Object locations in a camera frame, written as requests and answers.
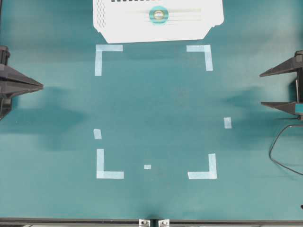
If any black cable on table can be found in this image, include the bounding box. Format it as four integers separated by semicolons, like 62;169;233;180
269;115;303;176

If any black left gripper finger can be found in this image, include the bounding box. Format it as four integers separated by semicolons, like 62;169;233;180
261;102;303;116

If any white tape marker piece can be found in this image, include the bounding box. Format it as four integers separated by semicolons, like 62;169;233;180
224;117;232;129
93;129;102;140

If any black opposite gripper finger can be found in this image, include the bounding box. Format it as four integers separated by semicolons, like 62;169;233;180
0;64;44;99

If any silver bracket left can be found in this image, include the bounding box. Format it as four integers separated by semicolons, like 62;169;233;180
139;219;151;227

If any silver bracket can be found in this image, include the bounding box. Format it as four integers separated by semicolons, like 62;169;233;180
158;219;170;227
139;219;151;227

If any teal tape roll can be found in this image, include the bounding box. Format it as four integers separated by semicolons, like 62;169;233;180
149;6;169;25

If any white plastic basket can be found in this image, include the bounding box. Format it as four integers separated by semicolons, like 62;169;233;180
92;0;224;44

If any small pale tape bottom centre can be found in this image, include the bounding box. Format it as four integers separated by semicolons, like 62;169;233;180
144;165;151;170

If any pale tape corner top left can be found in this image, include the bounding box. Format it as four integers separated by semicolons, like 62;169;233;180
94;44;124;77

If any silver bracket right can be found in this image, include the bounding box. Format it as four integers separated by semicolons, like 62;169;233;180
158;219;170;227

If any pale tape corner top right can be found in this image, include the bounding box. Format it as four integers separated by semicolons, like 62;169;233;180
186;44;214;71

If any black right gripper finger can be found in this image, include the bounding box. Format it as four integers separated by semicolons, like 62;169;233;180
259;51;303;77

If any pale tape corner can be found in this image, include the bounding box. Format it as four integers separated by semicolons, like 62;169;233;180
187;153;218;180
186;44;214;71
94;44;124;77
96;148;125;179

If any pale tape corner bottom right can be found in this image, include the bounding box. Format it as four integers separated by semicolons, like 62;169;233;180
187;153;218;180

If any pale tape corner bottom left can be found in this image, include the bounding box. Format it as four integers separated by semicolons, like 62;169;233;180
96;148;125;179

